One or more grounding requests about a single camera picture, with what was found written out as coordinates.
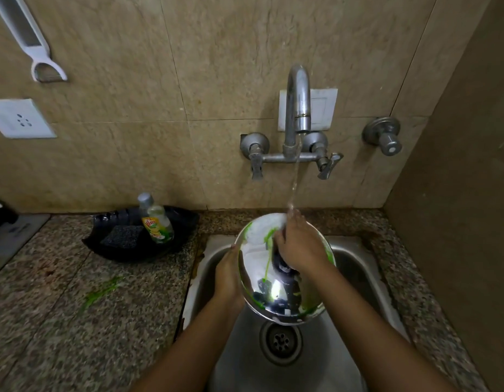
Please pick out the person's right hand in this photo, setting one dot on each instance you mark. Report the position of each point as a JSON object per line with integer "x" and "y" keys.
{"x": 303, "y": 249}

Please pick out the person's left hand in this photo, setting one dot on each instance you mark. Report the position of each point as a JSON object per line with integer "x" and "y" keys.
{"x": 226, "y": 277}

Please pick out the person's left thumb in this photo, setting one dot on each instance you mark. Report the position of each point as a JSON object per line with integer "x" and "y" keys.
{"x": 235, "y": 255}

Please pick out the person's right fingers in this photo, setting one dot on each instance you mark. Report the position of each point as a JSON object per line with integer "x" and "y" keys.
{"x": 288, "y": 234}

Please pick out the shiny steel bowl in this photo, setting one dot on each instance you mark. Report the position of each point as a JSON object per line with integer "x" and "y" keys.
{"x": 256, "y": 277}

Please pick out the person's right forearm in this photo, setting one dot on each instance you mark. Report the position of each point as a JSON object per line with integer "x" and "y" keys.
{"x": 370, "y": 338}

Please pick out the person's left forearm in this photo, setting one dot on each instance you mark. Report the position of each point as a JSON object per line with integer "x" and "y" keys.
{"x": 194, "y": 347}

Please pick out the stainless steel sink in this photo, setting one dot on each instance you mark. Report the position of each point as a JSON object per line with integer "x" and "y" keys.
{"x": 358, "y": 273}

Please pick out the clear dish soap bottle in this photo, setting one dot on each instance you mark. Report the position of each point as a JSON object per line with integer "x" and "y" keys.
{"x": 156, "y": 224}

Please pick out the round sink drain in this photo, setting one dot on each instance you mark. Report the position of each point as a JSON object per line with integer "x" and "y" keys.
{"x": 281, "y": 342}

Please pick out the dark scrub sponge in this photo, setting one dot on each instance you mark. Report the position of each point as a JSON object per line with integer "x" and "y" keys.
{"x": 122, "y": 237}

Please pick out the black plastic tray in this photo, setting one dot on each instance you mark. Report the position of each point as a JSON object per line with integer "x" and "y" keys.
{"x": 113, "y": 253}

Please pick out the grey flat mat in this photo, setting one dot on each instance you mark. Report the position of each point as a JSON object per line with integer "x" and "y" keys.
{"x": 13, "y": 240}

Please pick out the black appliance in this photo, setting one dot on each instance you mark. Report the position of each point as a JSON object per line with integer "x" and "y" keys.
{"x": 0, "y": 216}

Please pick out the white power socket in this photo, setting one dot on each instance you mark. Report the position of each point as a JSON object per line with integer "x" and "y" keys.
{"x": 19, "y": 118}

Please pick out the white hanging peeler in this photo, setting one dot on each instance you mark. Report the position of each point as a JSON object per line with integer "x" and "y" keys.
{"x": 29, "y": 34}

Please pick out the chrome wall faucet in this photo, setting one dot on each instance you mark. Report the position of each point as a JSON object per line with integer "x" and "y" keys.
{"x": 297, "y": 106}

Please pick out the white wall plate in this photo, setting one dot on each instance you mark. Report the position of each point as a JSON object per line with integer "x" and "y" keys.
{"x": 323, "y": 108}

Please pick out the chrome wall valve knob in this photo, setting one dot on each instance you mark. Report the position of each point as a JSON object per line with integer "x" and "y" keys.
{"x": 385, "y": 136}

